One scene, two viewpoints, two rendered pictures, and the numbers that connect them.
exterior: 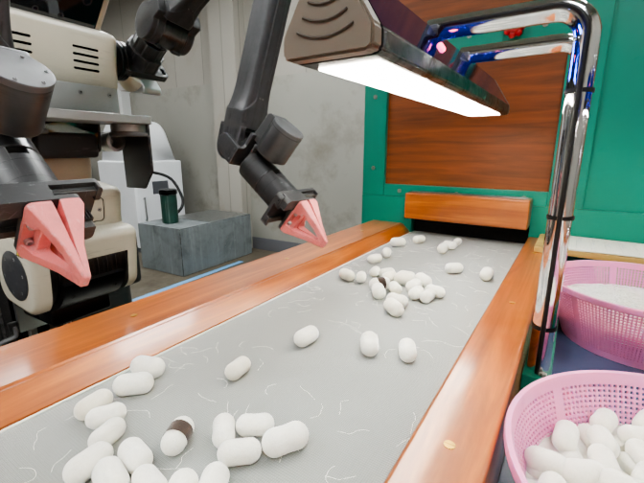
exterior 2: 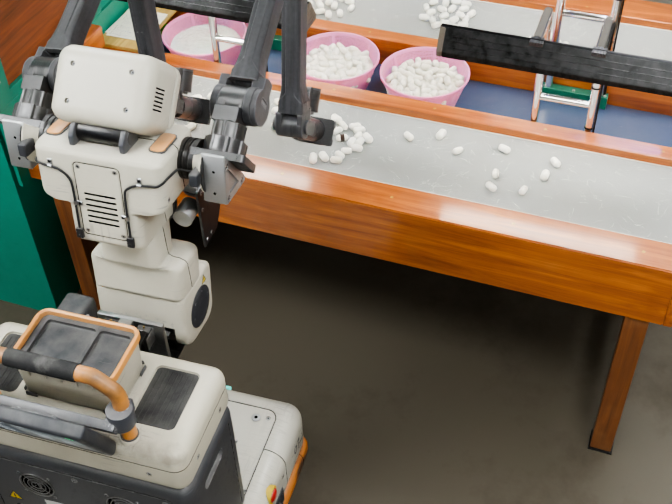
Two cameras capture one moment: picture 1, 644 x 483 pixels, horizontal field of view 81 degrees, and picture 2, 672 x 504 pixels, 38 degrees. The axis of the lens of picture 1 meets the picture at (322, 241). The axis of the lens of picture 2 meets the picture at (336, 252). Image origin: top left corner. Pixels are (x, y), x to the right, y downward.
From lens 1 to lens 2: 2.72 m
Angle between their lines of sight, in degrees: 89
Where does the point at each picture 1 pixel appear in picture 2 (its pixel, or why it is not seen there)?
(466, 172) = (47, 33)
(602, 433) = (312, 71)
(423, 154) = (20, 41)
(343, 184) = not seen: outside the picture
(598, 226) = (109, 15)
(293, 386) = not seen: hidden behind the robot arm
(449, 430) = (328, 89)
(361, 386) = not seen: hidden behind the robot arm
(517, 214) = (99, 38)
